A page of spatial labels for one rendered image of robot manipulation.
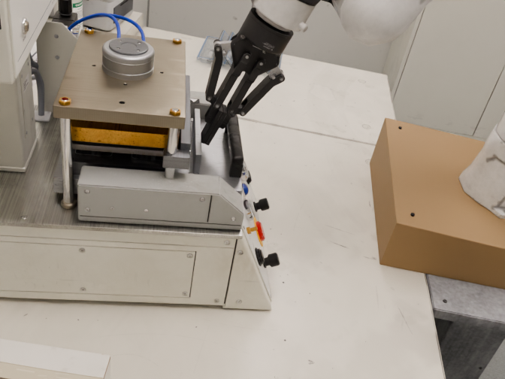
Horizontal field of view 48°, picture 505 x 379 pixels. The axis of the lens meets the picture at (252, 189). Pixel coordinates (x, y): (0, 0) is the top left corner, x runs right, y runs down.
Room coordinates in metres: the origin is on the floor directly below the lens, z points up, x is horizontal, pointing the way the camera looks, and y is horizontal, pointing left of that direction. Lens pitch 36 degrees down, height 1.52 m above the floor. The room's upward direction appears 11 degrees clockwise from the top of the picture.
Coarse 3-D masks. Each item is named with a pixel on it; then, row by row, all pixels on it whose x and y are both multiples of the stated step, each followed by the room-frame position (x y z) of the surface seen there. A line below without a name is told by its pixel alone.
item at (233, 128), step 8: (232, 120) 0.89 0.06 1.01; (232, 128) 0.86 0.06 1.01; (232, 136) 0.84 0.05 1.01; (232, 144) 0.81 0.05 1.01; (240, 144) 0.82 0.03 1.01; (232, 152) 0.79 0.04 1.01; (240, 152) 0.79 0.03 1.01; (232, 160) 0.77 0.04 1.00; (240, 160) 0.77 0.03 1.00; (232, 168) 0.77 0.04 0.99; (240, 168) 0.77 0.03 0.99; (232, 176) 0.77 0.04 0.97; (240, 176) 0.78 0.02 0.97
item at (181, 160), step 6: (186, 78) 0.92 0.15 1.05; (186, 84) 0.90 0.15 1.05; (186, 90) 0.88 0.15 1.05; (186, 96) 0.86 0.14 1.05; (186, 102) 0.84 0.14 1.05; (186, 108) 0.82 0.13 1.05; (186, 114) 0.80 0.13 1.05; (186, 120) 0.78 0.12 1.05; (186, 126) 0.76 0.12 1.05; (180, 132) 0.74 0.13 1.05; (186, 132) 0.74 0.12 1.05; (180, 138) 0.73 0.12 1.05; (186, 138) 0.73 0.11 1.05; (180, 144) 0.71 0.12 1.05; (186, 144) 0.72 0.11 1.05; (180, 150) 0.71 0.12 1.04; (186, 150) 0.71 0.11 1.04; (168, 156) 0.69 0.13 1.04; (174, 156) 0.69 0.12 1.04; (180, 156) 0.69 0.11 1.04; (186, 156) 0.70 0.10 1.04; (162, 162) 0.69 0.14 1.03; (168, 162) 0.69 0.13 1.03; (174, 162) 0.69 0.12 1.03; (180, 162) 0.69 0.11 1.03; (186, 162) 0.69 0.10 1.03; (180, 168) 0.69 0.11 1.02; (186, 168) 0.69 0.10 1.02
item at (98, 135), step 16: (80, 128) 0.69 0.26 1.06; (96, 128) 0.70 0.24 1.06; (112, 128) 0.71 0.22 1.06; (128, 128) 0.72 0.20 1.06; (144, 128) 0.73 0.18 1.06; (160, 128) 0.74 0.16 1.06; (80, 144) 0.69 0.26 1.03; (96, 144) 0.70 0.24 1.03; (112, 144) 0.71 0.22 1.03; (128, 144) 0.71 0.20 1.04; (144, 144) 0.71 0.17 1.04; (160, 144) 0.72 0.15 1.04
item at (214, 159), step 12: (204, 120) 0.94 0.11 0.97; (192, 132) 0.88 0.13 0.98; (216, 132) 0.90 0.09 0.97; (192, 144) 0.84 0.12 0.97; (204, 144) 0.85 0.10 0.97; (216, 144) 0.86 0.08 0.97; (60, 156) 0.73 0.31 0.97; (192, 156) 0.81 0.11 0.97; (204, 156) 0.82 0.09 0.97; (216, 156) 0.82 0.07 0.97; (228, 156) 0.83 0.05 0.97; (60, 168) 0.70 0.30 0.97; (192, 168) 0.77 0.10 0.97; (204, 168) 0.78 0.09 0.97; (216, 168) 0.79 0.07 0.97; (228, 168) 0.80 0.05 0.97; (60, 180) 0.68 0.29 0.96; (228, 180) 0.76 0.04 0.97; (240, 180) 0.77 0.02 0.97; (60, 192) 0.68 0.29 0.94; (240, 192) 0.74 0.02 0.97
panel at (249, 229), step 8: (248, 184) 0.97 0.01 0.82; (256, 216) 0.92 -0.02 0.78; (248, 224) 0.77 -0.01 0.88; (248, 232) 0.73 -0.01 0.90; (256, 232) 0.84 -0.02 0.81; (248, 240) 0.71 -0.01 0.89; (256, 240) 0.80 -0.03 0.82; (256, 248) 0.75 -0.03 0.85; (256, 256) 0.73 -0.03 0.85; (264, 256) 0.82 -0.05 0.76; (256, 264) 0.71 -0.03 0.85; (264, 272) 0.75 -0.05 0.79; (264, 280) 0.72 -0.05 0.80
